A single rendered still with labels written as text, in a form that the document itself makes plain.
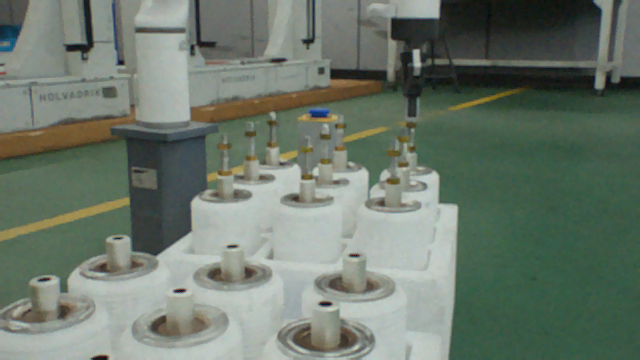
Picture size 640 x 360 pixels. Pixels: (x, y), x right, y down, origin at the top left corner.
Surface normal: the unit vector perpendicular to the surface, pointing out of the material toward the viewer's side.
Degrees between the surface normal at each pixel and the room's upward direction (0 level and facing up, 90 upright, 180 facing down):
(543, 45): 90
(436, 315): 90
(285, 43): 90
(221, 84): 90
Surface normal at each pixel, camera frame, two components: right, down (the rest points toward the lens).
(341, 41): -0.51, 0.18
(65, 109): 0.86, 0.11
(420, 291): -0.22, 0.20
